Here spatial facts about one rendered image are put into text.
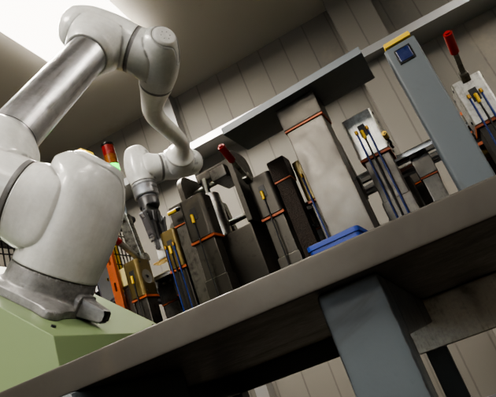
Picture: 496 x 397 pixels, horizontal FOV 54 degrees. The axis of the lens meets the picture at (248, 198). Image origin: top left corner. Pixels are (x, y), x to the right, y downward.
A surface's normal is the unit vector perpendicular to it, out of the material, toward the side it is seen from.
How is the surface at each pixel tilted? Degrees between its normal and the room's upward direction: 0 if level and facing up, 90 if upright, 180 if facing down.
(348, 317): 90
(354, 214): 90
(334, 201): 90
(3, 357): 90
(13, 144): 78
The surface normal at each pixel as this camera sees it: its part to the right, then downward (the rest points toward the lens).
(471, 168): -0.44, -0.18
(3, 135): 0.48, -0.67
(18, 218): -0.02, 0.09
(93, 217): 0.55, 0.05
